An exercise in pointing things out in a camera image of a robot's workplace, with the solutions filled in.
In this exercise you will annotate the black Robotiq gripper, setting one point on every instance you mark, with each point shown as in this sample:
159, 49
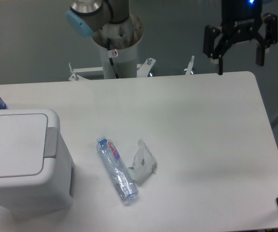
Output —
241, 21

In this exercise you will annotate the white trash can body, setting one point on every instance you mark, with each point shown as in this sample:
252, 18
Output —
50, 190

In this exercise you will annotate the white trash can lid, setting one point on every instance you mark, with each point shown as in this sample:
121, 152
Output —
26, 140

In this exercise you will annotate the crumpled white plastic wrapper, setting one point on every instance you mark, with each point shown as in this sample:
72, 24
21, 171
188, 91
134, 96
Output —
144, 164

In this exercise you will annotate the clear plastic water bottle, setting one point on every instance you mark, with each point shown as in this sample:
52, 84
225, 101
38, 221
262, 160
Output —
116, 169

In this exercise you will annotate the white metal base frame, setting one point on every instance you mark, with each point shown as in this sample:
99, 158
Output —
143, 70

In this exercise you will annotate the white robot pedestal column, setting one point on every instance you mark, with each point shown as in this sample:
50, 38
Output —
118, 47

